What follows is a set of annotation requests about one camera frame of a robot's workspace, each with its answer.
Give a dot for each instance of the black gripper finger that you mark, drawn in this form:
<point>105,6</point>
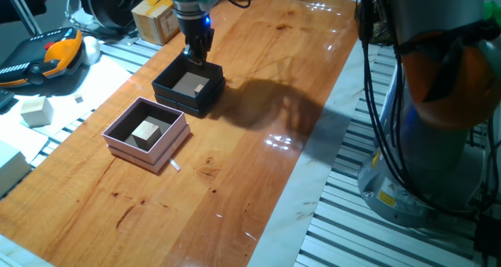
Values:
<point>189,55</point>
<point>202,55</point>

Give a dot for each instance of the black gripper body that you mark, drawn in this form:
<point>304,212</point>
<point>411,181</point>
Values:
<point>197,32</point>

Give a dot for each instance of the large wooden cube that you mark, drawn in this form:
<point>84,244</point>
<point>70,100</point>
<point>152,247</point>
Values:
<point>146,136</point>

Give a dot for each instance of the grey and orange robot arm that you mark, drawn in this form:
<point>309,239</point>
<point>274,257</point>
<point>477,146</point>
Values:
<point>438,161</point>

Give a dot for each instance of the person's left forearm dark sleeve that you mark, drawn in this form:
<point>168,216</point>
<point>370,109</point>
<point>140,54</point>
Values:
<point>15,8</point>

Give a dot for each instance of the cardboard box with yellow tape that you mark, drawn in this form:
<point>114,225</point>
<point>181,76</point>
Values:
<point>154,22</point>

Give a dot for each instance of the dark blue open box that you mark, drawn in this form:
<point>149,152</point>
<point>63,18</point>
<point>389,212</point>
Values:
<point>188,101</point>

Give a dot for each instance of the white round object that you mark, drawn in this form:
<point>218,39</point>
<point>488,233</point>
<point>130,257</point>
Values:
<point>91,49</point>

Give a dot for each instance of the pink open box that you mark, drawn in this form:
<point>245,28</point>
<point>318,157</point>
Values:
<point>156,154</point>

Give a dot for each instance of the white closed box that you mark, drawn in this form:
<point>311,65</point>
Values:
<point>11,167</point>

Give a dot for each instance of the small wooden cube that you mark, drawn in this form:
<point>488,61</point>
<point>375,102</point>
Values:
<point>199,89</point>

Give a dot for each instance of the black round device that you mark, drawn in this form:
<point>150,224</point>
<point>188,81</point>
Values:
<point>111,2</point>

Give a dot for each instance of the white paper sheet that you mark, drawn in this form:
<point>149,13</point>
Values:
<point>19,139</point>
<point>98,83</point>

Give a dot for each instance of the small white paper strip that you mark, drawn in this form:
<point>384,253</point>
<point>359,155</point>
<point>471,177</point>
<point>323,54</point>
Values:
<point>174,165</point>

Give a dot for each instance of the tiny wooden cube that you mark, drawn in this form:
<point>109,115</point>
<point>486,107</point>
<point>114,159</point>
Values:
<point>78,98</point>

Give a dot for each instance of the clear plastic bottle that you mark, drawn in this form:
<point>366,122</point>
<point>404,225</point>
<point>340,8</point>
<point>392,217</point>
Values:
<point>73,4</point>

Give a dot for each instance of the orange and black teach pendant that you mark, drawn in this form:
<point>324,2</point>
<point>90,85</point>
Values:
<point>58,53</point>

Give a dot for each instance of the pale wooden cube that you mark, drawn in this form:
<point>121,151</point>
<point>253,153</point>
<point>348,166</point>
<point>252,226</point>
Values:
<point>37,112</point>

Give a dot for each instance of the grey metal rod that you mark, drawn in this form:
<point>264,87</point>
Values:
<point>21,14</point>

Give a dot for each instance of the antique brass telephone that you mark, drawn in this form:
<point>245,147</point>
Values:
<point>381,32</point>

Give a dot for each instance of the green cloth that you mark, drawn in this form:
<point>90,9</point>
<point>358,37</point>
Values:
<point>492,10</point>

